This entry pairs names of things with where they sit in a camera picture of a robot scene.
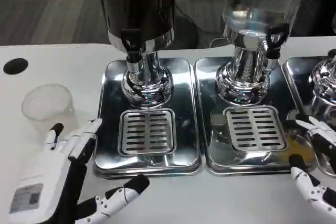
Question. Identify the steel tray at picture edge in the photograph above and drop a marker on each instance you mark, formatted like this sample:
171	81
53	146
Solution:
296	77

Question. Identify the black tap of dark dispenser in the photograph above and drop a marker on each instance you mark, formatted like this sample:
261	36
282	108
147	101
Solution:
131	40

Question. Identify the clear ribbed glass cup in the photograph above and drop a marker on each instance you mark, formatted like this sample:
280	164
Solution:
47	108

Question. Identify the steel tray under dark dispenser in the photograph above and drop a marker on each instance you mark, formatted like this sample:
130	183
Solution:
186	129

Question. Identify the steel tray under clear dispenser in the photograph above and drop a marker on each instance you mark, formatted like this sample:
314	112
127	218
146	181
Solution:
210	90

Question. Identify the black round floor base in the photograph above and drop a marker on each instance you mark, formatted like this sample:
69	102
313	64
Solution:
186	35

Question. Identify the dark coffee drink dispenser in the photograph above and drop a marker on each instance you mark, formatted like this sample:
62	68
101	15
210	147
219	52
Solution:
136	3

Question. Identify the black round table grommet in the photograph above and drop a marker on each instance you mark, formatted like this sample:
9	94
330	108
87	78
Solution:
15	66

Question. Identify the black tap of clear dispenser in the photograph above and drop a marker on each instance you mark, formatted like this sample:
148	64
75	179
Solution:
275	37

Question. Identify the chrome dispenser pedestal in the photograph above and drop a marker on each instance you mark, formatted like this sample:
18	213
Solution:
324	85

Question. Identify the clear water drink dispenser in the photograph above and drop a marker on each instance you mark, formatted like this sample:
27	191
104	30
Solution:
252	11

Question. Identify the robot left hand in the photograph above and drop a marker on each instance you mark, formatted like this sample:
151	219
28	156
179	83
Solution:
47	179

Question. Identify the steel drip grid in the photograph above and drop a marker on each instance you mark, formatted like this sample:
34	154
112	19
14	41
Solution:
254	129
147	132

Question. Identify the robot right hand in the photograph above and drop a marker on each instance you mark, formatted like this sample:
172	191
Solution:
329	200

